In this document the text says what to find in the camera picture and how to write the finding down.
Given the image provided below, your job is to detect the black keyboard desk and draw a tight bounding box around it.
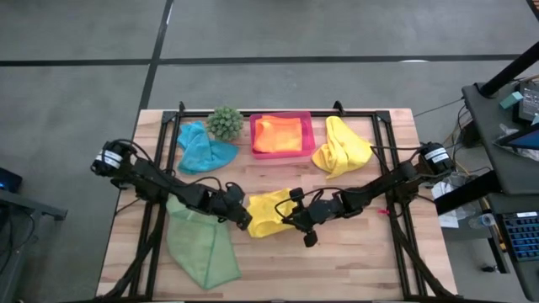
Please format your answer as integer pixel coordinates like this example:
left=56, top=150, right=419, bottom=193
left=433, top=170, right=539, bottom=302

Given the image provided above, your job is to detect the white crumpled paper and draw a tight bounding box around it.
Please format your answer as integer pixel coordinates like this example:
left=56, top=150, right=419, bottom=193
left=430, top=179, right=461, bottom=229

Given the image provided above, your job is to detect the black aluminium table frame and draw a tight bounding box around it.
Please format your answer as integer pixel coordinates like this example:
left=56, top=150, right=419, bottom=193
left=99, top=99, right=460, bottom=302

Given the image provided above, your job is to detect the orange microfiber towel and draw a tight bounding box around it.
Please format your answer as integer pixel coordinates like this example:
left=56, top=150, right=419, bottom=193
left=252, top=115, right=303, bottom=154

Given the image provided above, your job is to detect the teal block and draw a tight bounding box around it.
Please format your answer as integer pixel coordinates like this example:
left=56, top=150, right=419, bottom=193
left=499, top=91, right=525, bottom=110

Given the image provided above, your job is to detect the yellow microfiber towel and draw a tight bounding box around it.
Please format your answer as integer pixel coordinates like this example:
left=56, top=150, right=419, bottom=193
left=311, top=115, right=375, bottom=180
left=245, top=188, right=298, bottom=239

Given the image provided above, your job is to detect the blue microfiber towel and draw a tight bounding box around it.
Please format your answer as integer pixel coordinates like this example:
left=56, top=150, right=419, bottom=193
left=175, top=120, right=240, bottom=176

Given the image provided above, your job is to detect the black tablet device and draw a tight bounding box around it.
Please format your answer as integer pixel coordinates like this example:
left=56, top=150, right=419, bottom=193
left=516, top=79, right=539, bottom=124

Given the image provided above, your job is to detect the clear plastic bottle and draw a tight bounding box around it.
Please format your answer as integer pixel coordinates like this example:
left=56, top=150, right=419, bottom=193
left=467, top=213, right=498, bottom=231

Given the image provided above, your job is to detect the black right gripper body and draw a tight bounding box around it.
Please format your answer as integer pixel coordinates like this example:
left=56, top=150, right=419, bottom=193
left=288, top=187, right=343, bottom=249

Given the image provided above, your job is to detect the laptop with blue screen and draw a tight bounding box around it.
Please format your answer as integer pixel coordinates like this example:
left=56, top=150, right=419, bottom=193
left=493, top=125, right=539, bottom=152

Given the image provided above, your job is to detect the grey metal desk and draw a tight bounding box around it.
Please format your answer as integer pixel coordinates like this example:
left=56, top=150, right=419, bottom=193
left=0, top=187, right=68, bottom=303

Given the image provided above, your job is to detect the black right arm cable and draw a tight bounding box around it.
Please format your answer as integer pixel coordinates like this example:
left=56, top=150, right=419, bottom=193
left=274, top=145, right=424, bottom=225

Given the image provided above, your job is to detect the blue-keyed keyboard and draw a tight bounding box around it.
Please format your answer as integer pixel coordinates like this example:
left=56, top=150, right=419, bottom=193
left=500, top=211, right=539, bottom=263

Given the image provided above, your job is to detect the green artificial potted plant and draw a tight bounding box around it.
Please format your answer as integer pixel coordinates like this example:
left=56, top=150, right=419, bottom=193
left=205, top=104, right=245, bottom=142

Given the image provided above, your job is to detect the black side desk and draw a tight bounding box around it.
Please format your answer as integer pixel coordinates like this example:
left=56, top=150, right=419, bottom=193
left=461, top=82, right=539, bottom=197

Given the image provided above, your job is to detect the black device with blue light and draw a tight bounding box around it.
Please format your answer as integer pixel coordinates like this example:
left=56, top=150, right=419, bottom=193
left=0, top=167, right=24, bottom=194

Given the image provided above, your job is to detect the green microfiber towel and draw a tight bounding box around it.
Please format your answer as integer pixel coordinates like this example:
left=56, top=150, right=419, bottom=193
left=165, top=195, right=243, bottom=291

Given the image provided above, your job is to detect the black slanted pole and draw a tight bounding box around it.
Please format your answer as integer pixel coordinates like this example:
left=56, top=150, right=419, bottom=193
left=478, top=40, right=539, bottom=98

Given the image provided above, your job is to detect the pink plastic bin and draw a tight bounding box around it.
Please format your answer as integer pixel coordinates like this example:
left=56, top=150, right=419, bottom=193
left=248, top=110, right=317, bottom=161

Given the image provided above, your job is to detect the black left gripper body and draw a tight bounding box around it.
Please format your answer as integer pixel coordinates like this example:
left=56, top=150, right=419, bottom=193
left=216, top=181, right=254, bottom=231

